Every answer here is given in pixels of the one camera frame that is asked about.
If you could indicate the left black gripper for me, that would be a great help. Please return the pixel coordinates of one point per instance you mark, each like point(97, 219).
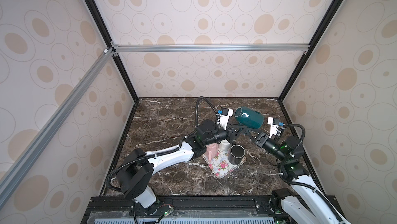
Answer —
point(228, 133)

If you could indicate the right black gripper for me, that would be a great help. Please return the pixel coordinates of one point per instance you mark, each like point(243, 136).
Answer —
point(261, 139)

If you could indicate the dark green ceramic mug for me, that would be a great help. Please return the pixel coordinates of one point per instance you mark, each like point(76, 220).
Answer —
point(248, 117)

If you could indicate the pink ceramic mug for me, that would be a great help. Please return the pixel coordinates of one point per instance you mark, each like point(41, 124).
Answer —
point(211, 151)

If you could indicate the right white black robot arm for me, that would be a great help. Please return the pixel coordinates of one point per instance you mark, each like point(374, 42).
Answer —
point(310, 205)

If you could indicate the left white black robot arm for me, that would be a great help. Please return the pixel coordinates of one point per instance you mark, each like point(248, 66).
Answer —
point(132, 177)

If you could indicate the white ceramic mug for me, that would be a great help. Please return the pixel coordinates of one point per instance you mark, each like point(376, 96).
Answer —
point(224, 146)

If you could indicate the black metal cup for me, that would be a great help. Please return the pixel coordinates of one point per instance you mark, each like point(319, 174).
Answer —
point(236, 155)

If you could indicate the floral rectangular serving tray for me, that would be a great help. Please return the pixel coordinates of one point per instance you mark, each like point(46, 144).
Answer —
point(220, 165)

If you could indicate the green circuit board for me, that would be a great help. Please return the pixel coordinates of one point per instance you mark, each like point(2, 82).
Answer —
point(165, 210)

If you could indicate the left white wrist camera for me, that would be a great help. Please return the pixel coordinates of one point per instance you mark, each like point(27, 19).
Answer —
point(224, 114)

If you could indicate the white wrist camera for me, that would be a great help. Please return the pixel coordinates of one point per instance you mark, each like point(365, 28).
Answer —
point(224, 114)
point(276, 127)

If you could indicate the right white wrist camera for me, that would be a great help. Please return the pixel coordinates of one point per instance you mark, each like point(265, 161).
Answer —
point(276, 127)

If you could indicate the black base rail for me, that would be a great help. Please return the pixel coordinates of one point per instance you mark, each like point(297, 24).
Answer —
point(187, 210)

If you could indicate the back aluminium frame bar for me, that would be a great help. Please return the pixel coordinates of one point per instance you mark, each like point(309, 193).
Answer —
point(212, 47)

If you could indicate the aluminium frame bar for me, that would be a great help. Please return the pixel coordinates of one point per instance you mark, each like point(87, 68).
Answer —
point(30, 155)
point(212, 47)

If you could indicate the left aluminium frame bar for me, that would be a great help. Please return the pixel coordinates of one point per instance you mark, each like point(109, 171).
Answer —
point(30, 155)

